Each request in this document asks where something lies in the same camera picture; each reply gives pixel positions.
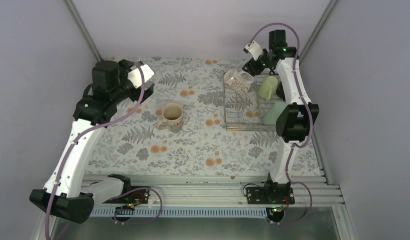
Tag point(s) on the mint green tumbler cup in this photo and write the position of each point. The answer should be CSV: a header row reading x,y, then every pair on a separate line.
x,y
271,116

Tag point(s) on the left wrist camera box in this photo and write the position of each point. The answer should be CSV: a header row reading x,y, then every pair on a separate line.
x,y
138,76

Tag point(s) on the metal wire dish rack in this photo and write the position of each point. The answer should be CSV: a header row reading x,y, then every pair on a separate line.
x,y
245,112

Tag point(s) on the black mug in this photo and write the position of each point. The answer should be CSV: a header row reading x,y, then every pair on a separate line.
x,y
280,92

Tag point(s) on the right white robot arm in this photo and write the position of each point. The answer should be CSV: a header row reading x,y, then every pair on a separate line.
x,y
295,123

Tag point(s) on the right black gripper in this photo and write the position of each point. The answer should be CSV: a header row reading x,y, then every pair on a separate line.
x,y
254,69

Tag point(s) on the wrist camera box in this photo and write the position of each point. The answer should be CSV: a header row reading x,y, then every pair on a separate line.
x,y
138,76
254,49

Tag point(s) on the corner aluminium post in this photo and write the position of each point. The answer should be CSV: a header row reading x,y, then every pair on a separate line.
x,y
320,24
83,29

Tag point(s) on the left corner aluminium post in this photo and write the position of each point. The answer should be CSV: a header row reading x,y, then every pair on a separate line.
x,y
83,29

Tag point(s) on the light green mug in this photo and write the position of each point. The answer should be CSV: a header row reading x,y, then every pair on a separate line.
x,y
268,88

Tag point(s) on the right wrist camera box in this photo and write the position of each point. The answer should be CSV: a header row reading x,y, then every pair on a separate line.
x,y
254,49

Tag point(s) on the right corner aluminium post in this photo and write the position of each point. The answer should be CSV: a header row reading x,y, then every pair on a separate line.
x,y
320,24

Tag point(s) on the beige pineapple mug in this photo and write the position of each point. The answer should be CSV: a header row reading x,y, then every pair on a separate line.
x,y
172,118

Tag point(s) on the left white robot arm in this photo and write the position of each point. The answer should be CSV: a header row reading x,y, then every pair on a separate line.
x,y
62,195

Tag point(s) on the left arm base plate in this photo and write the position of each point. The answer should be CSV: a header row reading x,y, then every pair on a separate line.
x,y
136,195

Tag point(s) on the white iridescent patterned mug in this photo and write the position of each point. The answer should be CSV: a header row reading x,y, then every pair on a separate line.
x,y
238,80

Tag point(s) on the grey slotted cable duct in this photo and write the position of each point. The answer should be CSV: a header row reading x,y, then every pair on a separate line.
x,y
192,212

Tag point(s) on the aluminium rail frame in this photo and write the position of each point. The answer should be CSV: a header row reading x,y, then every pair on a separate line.
x,y
226,191

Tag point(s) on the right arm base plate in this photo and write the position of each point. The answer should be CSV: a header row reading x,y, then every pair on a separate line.
x,y
278,196

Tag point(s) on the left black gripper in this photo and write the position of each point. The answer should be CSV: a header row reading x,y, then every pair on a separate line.
x,y
147,93

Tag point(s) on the floral tablecloth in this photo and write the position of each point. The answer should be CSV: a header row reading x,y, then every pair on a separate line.
x,y
203,147

